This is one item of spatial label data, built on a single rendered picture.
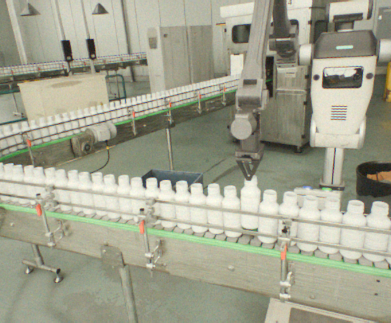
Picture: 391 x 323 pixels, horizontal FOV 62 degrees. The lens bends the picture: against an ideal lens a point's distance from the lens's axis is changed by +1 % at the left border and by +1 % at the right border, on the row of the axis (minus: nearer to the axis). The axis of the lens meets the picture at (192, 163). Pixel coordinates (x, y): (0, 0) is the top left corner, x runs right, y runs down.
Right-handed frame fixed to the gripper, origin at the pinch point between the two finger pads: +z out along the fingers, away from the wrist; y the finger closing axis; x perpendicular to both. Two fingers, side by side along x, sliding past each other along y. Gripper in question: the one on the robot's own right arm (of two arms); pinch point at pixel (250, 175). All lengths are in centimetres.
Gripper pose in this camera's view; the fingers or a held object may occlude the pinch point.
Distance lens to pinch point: 101.3
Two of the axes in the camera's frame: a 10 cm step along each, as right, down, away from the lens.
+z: 0.6, 9.4, 3.4
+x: 9.2, 0.8, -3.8
